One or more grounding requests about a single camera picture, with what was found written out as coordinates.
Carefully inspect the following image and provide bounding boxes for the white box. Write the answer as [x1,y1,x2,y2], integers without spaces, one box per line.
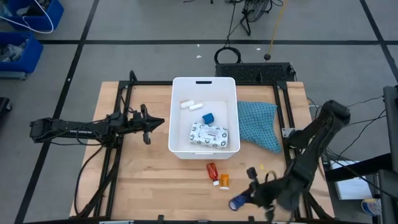
[329,160,379,201]

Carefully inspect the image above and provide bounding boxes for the clear plastic bag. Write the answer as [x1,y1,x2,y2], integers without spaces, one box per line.
[0,42,25,62]

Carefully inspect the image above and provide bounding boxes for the blue storage bin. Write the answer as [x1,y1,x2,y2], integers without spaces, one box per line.
[0,30,44,75]
[4,0,65,32]

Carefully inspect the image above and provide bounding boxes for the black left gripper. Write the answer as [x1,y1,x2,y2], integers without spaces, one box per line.
[131,103,166,146]

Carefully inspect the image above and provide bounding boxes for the black object at floor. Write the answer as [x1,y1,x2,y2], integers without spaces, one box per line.
[0,96,13,121]

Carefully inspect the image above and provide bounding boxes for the amber pill bottle white cap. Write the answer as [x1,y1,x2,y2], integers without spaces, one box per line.
[219,174,231,191]

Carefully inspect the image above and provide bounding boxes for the black perforated case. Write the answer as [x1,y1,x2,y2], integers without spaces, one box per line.
[215,62,296,84]

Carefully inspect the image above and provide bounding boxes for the grey metal post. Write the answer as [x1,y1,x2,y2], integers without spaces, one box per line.
[382,85,398,224]

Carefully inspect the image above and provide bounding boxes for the yellow pole black foot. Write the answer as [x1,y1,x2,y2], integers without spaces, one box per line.
[264,0,289,62]

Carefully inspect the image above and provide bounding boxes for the coiled black cable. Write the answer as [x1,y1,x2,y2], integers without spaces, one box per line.
[213,46,243,65]

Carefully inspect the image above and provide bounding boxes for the white patterned wipes pack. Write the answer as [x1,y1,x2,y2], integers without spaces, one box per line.
[189,121,229,150]

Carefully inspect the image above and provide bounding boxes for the black wire fan stand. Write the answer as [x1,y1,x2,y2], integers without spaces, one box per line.
[238,0,275,36]

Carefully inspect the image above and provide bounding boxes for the printed can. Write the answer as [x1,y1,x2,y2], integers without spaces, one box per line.
[361,198,382,217]

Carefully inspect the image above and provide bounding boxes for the red pill bottle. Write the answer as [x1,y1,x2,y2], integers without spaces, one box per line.
[206,162,221,187]

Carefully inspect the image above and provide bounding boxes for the dark blue bandage roll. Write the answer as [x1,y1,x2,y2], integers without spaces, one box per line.
[228,193,249,212]

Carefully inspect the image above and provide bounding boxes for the black aluminium rail frame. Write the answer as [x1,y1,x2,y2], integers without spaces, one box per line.
[74,70,335,223]

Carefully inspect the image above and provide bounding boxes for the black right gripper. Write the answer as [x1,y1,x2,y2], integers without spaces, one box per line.
[241,167,281,222]

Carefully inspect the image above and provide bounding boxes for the white plastic bin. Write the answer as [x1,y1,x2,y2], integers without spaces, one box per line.
[168,77,241,160]

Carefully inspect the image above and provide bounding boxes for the black beam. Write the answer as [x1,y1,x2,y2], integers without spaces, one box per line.
[325,152,394,183]

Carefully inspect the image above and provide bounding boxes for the white cable loop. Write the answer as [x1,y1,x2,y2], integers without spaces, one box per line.
[0,0,55,34]

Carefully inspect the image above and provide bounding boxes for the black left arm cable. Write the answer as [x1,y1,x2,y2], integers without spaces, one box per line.
[73,144,105,216]

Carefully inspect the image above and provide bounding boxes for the thin black hanging cable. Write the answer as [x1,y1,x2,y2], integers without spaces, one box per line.
[226,0,238,48]

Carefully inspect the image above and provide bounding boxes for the black floor cable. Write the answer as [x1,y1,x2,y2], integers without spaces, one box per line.
[346,95,386,108]
[337,109,387,161]

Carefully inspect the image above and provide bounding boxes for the teal patterned cloth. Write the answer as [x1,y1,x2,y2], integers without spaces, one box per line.
[237,100,282,154]

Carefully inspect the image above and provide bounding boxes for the grey dolly platform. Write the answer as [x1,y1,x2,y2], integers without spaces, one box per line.
[0,70,29,80]

